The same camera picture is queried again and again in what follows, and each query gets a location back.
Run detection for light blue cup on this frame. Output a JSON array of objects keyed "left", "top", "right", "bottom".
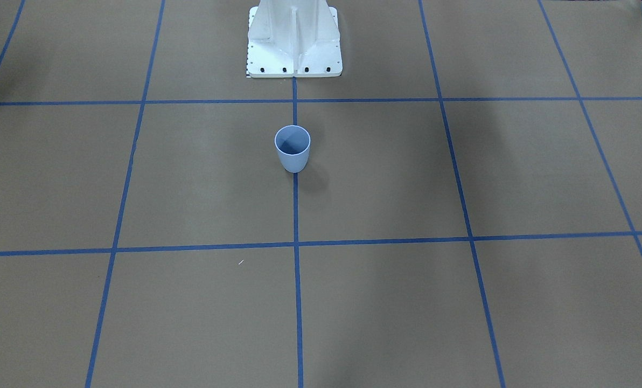
[{"left": 274, "top": 125, "right": 311, "bottom": 174}]

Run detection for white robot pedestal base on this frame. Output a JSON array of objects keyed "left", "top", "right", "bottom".
[{"left": 246, "top": 1, "right": 343, "bottom": 78}]

